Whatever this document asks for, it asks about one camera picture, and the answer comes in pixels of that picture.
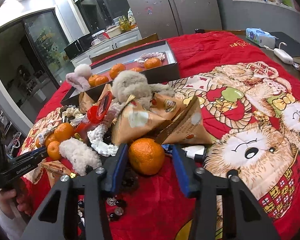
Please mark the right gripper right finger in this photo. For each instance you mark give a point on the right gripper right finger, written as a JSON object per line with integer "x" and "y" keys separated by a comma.
{"x": 243, "y": 217}

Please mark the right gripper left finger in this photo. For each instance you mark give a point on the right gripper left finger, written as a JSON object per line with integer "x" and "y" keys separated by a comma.
{"x": 56, "y": 217}

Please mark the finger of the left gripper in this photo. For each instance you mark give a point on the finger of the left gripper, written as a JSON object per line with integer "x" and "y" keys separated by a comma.
{"x": 26, "y": 162}

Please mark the mandarin orange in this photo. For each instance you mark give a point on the mandarin orange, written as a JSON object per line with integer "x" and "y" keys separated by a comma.
{"x": 152, "y": 62}
{"x": 63, "y": 132}
{"x": 146, "y": 156}

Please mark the person's left hand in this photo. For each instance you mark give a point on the person's left hand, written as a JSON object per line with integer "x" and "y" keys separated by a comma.
{"x": 17, "y": 198}

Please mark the white fluffy scrunchie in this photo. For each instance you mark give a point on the white fluffy scrunchie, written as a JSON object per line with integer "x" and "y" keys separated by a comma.
{"x": 80, "y": 156}

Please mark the mandarin orange on quilt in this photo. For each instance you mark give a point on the mandarin orange on quilt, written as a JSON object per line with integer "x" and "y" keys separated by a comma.
{"x": 63, "y": 132}

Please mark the white crochet scrunchie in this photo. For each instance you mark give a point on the white crochet scrunchie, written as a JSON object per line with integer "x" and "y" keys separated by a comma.
{"x": 95, "y": 137}

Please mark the cream lace scrunchie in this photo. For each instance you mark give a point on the cream lace scrunchie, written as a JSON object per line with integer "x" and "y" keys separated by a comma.
{"x": 71, "y": 112}

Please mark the red lid plastic bottle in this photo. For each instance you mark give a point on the red lid plastic bottle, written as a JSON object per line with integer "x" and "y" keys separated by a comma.
{"x": 93, "y": 117}

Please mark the brown triangular paper packet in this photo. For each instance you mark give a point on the brown triangular paper packet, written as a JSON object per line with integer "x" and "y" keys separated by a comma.
{"x": 134, "y": 122}

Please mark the pink fluffy scrunchie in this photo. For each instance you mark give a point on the pink fluffy scrunchie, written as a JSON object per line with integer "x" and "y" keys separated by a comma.
{"x": 79, "y": 78}

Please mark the grey fluffy plush scrunchie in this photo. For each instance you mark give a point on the grey fluffy plush scrunchie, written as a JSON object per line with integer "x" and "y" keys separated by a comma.
{"x": 129, "y": 82}

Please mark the white kitchen cabinet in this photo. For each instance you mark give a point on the white kitchen cabinet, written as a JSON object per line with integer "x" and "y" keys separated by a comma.
{"x": 106, "y": 46}

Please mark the red teddy bear quilt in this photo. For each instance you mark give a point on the red teddy bear quilt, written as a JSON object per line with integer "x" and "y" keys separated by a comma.
{"x": 251, "y": 108}

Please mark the black microwave oven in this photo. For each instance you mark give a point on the black microwave oven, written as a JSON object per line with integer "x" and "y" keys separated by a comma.
{"x": 79, "y": 46}

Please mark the mandarin orange in box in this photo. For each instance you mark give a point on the mandarin orange in box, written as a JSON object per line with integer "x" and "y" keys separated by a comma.
{"x": 152, "y": 62}

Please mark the black shallow gift box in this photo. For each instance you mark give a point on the black shallow gift box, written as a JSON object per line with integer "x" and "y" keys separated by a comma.
{"x": 168, "y": 71}

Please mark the brown wooden chair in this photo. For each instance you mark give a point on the brown wooden chair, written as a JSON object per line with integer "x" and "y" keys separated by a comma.
{"x": 148, "y": 39}

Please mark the blue wet wipes pack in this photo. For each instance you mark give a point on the blue wet wipes pack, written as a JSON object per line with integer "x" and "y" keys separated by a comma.
{"x": 260, "y": 37}

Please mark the silver double door refrigerator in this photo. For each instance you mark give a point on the silver double door refrigerator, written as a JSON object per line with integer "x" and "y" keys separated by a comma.
{"x": 170, "y": 18}

